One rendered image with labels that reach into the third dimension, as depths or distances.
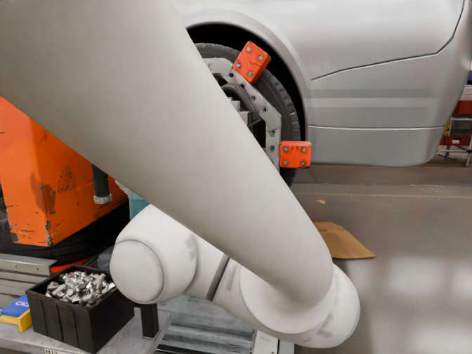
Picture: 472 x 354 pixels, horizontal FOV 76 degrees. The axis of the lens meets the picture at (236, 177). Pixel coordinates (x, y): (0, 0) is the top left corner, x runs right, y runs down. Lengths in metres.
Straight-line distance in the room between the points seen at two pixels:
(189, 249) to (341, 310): 0.18
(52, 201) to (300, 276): 1.05
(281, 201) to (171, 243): 0.19
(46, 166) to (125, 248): 0.86
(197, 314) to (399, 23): 1.31
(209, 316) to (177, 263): 0.92
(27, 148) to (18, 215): 0.24
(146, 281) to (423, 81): 1.24
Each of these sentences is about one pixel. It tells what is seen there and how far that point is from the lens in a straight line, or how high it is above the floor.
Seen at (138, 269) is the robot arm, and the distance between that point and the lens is 0.33.
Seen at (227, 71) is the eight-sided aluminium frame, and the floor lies 1.08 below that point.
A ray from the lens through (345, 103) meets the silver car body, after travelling 1.31.
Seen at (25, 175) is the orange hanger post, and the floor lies 0.77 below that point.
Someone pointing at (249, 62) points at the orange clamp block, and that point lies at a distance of 0.89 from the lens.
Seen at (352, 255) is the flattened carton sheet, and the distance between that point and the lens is 2.20.
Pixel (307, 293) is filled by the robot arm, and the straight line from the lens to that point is 0.24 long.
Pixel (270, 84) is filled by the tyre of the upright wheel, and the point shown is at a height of 1.05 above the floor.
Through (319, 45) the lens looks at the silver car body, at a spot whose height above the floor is 1.21.
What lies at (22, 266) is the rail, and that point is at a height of 0.37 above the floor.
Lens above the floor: 1.00
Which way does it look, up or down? 14 degrees down
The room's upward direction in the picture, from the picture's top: straight up
